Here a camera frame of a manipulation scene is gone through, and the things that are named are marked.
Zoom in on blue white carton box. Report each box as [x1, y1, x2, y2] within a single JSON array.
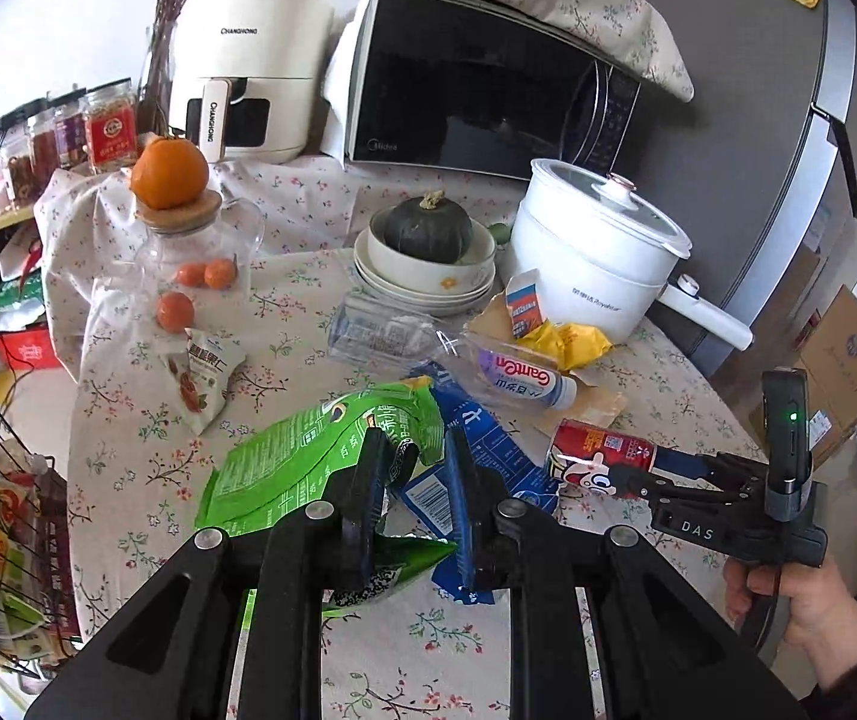
[[401, 362, 559, 606]]

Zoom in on green snack bag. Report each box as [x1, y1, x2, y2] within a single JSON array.
[[192, 377, 462, 620]]

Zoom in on red drink can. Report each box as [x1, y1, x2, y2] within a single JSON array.
[[544, 419, 657, 497]]

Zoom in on clear plastic bottle purple label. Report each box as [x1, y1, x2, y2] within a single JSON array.
[[440, 338, 579, 411]]

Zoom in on yellow banana peel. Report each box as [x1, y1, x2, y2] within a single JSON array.
[[516, 320, 614, 372]]

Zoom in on small nut snack packet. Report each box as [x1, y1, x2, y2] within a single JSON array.
[[158, 328, 246, 437]]

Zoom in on brown cardboard piece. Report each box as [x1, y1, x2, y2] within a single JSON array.
[[465, 291, 627, 436]]

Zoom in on clear plastic tray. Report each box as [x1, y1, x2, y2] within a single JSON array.
[[328, 293, 447, 374]]

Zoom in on red blue small carton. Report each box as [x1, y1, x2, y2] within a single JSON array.
[[505, 270, 544, 340]]

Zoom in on person right hand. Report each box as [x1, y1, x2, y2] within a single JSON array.
[[723, 556, 857, 691]]

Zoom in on upper cardboard box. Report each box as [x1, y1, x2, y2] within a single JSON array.
[[777, 286, 857, 466]]

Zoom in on white electric cooking pot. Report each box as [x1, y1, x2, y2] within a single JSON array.
[[499, 158, 754, 351]]

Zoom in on stacked white plates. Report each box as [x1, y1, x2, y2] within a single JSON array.
[[353, 231, 495, 317]]

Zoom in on floral tablecloth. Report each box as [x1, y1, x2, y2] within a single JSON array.
[[33, 152, 775, 720]]

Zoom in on white ceramic bowl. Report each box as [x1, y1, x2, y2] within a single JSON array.
[[367, 210, 497, 296]]

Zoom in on small mandarin in jar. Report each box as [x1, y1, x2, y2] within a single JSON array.
[[155, 291, 194, 333]]

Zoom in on glass jar with cork lid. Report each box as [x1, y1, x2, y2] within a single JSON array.
[[89, 190, 266, 343]]

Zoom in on grey refrigerator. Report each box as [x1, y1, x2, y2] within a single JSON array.
[[607, 0, 857, 377]]

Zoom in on dark green pumpkin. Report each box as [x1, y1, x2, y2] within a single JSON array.
[[383, 190, 474, 265]]

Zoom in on large orange fruit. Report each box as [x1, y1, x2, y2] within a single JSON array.
[[131, 137, 209, 210]]

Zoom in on black microwave oven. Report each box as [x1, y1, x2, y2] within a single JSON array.
[[321, 0, 640, 181]]

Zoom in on red label glass jar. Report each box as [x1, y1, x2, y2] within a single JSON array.
[[83, 78, 137, 172]]

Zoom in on white air fryer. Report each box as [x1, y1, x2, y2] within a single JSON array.
[[168, 0, 334, 163]]

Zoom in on dried branches in vase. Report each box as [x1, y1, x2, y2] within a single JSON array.
[[136, 0, 188, 135]]

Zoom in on black wire rack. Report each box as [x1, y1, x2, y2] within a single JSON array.
[[0, 369, 80, 681]]

